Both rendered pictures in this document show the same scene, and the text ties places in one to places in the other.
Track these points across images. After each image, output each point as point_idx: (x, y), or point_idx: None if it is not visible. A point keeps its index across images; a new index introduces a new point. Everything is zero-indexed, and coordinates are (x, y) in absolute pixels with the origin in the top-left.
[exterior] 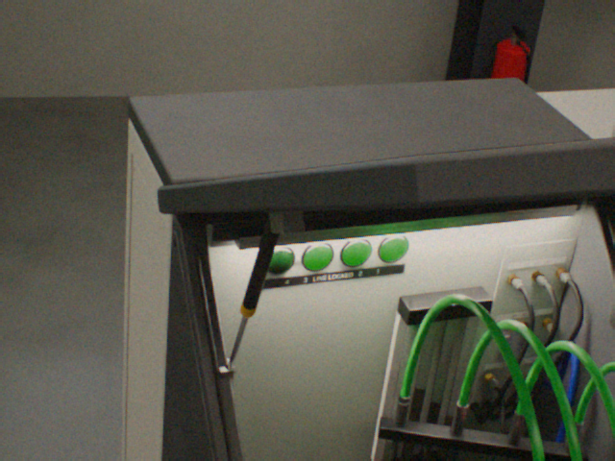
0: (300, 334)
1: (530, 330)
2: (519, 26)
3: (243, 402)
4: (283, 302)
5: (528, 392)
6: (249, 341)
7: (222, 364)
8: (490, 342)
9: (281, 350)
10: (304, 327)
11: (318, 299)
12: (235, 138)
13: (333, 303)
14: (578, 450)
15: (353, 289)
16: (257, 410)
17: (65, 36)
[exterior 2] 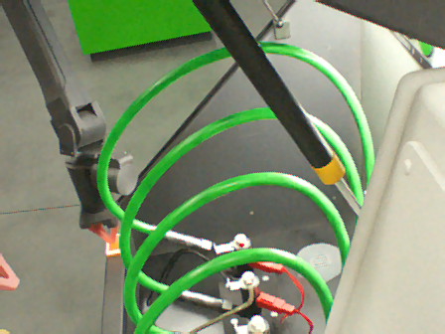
0: (390, 86)
1: (259, 109)
2: None
3: (373, 123)
4: (384, 41)
5: (148, 89)
6: (374, 65)
7: (279, 17)
8: (338, 156)
9: (384, 91)
10: (391, 82)
11: (396, 57)
12: None
13: (402, 71)
14: (138, 186)
15: (410, 67)
16: (377, 139)
17: None
